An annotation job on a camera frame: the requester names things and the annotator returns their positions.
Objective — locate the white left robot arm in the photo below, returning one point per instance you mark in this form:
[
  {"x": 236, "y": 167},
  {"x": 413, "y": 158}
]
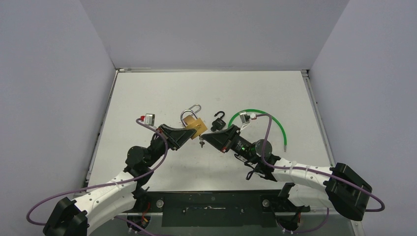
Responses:
[{"x": 84, "y": 214}]

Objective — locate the small silver key bunch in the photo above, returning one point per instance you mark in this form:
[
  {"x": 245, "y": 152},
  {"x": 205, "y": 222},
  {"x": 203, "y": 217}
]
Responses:
[{"x": 201, "y": 141}]

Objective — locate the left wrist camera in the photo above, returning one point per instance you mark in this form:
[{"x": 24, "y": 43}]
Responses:
[{"x": 148, "y": 119}]

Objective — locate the long shackle brass padlock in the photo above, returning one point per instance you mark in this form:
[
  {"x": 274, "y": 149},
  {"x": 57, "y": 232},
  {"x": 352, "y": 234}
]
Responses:
[{"x": 196, "y": 108}]

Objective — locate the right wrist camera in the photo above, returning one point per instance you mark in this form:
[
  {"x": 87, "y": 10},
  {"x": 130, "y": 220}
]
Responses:
[{"x": 246, "y": 118}]

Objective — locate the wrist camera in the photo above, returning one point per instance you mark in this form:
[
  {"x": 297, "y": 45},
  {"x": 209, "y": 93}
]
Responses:
[
  {"x": 148, "y": 119},
  {"x": 246, "y": 118}
]

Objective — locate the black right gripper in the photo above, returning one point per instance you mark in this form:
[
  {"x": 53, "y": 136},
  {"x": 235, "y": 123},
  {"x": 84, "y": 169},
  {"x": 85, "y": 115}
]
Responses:
[{"x": 230, "y": 139}]

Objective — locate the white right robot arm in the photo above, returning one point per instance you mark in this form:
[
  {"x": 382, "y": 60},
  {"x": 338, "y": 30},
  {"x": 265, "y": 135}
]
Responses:
[{"x": 339, "y": 187}]

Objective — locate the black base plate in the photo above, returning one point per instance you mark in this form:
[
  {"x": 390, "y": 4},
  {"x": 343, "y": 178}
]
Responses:
[{"x": 216, "y": 209}]

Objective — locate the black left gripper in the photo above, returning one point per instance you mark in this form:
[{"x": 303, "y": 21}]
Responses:
[{"x": 178, "y": 136}]

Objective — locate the black combination padlock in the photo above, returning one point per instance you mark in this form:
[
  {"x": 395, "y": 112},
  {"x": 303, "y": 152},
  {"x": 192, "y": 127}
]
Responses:
[{"x": 218, "y": 124}]

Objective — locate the short brass padlock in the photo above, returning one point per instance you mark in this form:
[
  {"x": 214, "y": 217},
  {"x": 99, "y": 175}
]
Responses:
[{"x": 190, "y": 120}]

